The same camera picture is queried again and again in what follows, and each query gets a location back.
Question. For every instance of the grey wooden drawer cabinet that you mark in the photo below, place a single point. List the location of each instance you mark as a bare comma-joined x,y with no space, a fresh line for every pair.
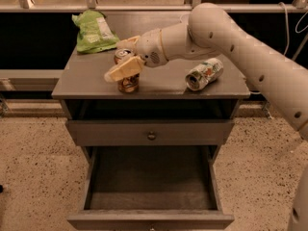
162,94

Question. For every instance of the white green crushed can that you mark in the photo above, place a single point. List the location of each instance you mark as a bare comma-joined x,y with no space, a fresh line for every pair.
203,74

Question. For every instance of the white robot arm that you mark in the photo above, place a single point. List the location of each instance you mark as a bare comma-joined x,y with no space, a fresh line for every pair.
208,31

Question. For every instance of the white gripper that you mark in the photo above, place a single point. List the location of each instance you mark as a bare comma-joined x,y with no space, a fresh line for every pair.
150,47

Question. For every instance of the green chip bag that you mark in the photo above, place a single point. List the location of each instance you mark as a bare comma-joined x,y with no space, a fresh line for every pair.
94,33

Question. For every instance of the orange soda can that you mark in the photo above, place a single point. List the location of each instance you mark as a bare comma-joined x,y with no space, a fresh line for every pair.
129,84

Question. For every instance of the grey top drawer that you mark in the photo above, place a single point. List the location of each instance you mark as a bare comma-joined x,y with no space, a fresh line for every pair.
148,132

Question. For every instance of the open grey lower drawer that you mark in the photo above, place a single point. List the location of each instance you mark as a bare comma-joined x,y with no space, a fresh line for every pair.
150,188

